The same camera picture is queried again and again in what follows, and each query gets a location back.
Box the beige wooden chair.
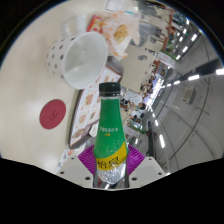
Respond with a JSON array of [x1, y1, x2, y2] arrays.
[[119, 44, 158, 93]]

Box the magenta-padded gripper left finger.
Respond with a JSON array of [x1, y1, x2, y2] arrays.
[[55, 144, 99, 188]]

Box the green-labelled clear drink bottle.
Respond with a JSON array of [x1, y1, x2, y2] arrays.
[[92, 82, 130, 189]]

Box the ceiling light strips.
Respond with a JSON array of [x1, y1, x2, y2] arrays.
[[151, 19, 224, 151]]

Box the dark plastic food tray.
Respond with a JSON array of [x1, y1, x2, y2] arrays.
[[68, 59, 125, 148]]

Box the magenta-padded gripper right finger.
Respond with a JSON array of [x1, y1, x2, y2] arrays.
[[125, 144, 167, 189]]

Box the colourful sticker sheet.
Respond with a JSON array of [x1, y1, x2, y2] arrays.
[[57, 146, 78, 169]]

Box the group of beige chairs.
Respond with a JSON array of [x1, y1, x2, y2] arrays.
[[133, 1, 188, 68]]

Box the crumpled white napkin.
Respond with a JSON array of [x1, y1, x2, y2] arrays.
[[89, 127, 100, 138]]

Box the white table card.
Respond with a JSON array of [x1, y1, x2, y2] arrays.
[[61, 14, 89, 36]]

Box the white polka-dot mug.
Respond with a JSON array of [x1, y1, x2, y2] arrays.
[[45, 31, 109, 90]]

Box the ceiling air conditioner unit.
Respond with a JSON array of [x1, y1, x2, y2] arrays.
[[181, 87, 197, 104]]

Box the flat round red coaster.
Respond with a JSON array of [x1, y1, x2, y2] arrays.
[[39, 98, 67, 130]]

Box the person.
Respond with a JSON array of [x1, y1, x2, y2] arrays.
[[123, 90, 143, 105]]

